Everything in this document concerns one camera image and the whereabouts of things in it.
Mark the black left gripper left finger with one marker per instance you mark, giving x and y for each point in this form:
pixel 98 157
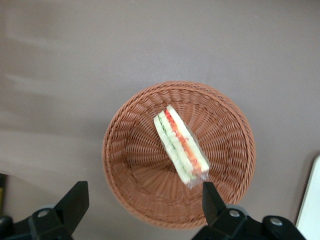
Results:
pixel 67 210

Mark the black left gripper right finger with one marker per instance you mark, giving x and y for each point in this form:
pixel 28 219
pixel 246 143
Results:
pixel 215 212

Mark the triangle sandwich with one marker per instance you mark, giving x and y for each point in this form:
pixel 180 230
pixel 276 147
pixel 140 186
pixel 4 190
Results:
pixel 178 147

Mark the large round brown wicker basket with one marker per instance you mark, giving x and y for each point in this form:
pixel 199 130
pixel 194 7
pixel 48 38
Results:
pixel 225 140

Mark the beige rectangular serving tray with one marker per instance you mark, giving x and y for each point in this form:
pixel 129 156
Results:
pixel 311 200

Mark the black hot food warmer machine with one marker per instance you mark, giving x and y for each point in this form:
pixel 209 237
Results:
pixel 2 192

